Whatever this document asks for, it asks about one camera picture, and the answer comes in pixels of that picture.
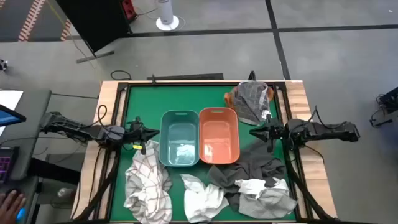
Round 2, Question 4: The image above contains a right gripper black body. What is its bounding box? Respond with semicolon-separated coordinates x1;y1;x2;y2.
264;113;289;153

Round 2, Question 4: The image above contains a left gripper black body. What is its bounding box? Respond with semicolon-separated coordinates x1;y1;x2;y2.
123;116;147;156

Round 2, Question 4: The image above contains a dark grey waffle towel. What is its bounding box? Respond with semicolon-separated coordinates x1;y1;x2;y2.
206;164;249;212
239;139;287;187

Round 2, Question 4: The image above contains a dark grey checked towel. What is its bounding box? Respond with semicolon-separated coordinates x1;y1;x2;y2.
232;80;271;126

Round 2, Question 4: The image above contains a teal plastic basket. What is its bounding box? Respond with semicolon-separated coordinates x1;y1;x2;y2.
158;109;200;167

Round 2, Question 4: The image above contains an orange plastic basket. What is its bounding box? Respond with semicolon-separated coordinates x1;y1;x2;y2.
198;107;241;165

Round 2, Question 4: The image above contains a white brown-checked waffle towel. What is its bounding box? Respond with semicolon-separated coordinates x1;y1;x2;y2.
123;139;174;224

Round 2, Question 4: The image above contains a plain white towel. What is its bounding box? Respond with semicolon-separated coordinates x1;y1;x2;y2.
234;177;290;200
180;173;230;223

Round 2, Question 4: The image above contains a light grey waffle towel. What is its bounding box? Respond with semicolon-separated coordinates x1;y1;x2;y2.
238;179;299;220

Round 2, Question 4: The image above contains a green table mat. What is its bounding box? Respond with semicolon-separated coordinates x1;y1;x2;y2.
109;85;297;222

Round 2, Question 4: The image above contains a black power strip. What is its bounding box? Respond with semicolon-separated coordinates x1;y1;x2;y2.
146;73;224;81

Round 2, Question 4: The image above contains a grey panel stand foot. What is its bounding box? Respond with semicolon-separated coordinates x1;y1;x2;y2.
76;50;115;64

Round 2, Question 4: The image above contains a black desk base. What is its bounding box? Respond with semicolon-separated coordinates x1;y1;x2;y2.
29;157;81;185

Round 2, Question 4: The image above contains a clear plastic bottle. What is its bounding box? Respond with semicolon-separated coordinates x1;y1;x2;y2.
57;187;76;200

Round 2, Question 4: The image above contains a grey desk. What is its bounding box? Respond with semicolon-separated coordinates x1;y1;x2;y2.
0;88;52;224

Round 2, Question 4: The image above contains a black standing panel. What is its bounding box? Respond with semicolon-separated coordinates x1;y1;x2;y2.
55;0;133;54

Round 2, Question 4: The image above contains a white cylindrical floor stand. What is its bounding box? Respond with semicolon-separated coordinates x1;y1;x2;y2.
155;0;180;32

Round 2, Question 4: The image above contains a red and black box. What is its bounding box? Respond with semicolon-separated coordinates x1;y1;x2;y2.
121;0;138;20

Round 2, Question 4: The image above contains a tilted computer screen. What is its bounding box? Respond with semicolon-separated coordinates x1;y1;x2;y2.
0;104;27;128

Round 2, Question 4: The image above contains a white paper sheet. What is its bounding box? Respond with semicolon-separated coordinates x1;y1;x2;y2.
0;90;24;138

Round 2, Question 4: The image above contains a backlit black keyboard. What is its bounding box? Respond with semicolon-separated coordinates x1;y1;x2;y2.
0;146;19;185

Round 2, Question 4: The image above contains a black mouse with blue light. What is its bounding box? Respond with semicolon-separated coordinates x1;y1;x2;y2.
15;205;26;223

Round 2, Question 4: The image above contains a person's hand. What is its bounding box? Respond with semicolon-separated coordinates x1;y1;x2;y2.
0;189;27;224

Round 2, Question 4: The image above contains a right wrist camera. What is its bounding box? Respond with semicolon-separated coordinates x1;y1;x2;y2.
285;119;307;141

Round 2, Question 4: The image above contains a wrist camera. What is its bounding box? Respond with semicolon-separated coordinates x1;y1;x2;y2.
285;119;307;141
104;124;126;146

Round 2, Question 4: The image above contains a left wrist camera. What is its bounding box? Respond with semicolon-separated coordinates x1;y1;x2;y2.
104;124;126;146

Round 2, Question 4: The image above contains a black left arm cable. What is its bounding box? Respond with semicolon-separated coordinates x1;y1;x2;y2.
97;104;109;129

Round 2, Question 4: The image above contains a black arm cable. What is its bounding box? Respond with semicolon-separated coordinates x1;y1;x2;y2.
312;105;348;130
97;104;109;129

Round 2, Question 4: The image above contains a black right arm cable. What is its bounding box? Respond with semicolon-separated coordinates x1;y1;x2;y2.
312;105;348;130

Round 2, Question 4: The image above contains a black looped floor cable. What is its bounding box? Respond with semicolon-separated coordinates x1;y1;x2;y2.
110;70;133;81

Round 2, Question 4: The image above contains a black diagonal frame strut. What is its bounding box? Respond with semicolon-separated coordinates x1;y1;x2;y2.
285;146;333;221
74;146;121;221

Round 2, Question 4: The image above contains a yellow cable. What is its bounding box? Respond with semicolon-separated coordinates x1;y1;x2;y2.
46;0;102;86

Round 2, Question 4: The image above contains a black equipment with cables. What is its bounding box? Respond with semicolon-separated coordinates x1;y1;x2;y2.
369;86;398;128

